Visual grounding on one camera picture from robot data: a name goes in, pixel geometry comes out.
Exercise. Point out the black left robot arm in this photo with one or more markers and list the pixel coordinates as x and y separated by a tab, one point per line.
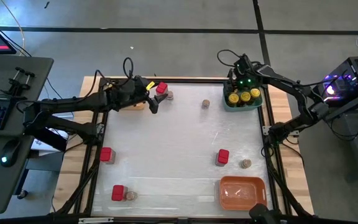
73	104

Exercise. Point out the red block top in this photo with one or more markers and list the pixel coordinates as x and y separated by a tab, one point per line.
162	88

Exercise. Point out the black computer mouse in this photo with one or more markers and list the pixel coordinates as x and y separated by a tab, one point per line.
10	151

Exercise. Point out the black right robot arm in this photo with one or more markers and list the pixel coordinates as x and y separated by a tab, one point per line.
291	85

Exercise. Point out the red-lidded patterned paprika tin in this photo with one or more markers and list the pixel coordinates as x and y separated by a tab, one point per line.
223	156

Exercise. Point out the black desk caster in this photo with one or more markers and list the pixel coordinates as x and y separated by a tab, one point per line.
22	194

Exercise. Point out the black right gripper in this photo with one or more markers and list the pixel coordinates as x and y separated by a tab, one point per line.
245	82

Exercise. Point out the small white frame bracket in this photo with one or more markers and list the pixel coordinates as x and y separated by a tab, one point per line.
265	129

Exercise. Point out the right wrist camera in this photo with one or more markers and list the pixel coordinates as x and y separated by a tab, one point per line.
242	63

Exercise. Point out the red block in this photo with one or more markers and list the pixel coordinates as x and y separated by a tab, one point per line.
107	154
162	88
118	193

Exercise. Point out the silver metal bracket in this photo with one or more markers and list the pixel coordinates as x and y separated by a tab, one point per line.
95	220

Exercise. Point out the black clamp bracket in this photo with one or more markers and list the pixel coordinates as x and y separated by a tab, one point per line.
17	84

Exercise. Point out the white box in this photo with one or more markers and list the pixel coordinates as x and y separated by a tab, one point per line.
43	144

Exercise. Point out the yellow-lidded brown seasoning canister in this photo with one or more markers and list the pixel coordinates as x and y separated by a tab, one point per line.
255	92
245	96
233	98

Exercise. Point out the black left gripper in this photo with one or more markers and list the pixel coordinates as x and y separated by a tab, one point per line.
134	93

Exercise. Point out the orange plastic bin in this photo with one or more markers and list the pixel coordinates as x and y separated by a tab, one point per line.
242	194

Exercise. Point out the black aluminium table frame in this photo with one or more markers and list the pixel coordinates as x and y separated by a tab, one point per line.
182	80

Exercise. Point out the teal plastic bin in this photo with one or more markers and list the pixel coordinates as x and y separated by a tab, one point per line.
242	108

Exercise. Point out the yellow tape tag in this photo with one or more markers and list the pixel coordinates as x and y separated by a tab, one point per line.
150	85

